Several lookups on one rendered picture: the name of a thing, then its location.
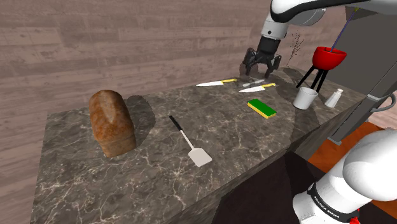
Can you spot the green and yellow sponge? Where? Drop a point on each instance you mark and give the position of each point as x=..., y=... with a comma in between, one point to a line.
x=261, y=108

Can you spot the white cup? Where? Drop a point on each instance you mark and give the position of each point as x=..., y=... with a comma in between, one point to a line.
x=304, y=99

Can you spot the grey refrigerator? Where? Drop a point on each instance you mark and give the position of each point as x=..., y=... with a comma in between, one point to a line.
x=356, y=118

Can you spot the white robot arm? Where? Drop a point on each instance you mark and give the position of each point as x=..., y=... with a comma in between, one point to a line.
x=366, y=173

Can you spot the white salt shaker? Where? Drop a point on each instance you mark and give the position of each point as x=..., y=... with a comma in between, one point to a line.
x=333, y=98

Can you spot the brown bread loaf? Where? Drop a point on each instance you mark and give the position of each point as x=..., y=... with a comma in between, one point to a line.
x=111, y=124

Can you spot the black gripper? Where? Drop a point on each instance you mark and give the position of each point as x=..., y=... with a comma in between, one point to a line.
x=267, y=48

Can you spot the red planter on black tripod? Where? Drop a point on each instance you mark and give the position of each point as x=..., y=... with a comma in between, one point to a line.
x=328, y=59

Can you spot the small grey knife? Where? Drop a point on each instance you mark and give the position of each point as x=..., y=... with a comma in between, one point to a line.
x=252, y=83

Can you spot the thin dry twig plant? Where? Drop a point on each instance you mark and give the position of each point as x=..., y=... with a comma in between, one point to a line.
x=295, y=49

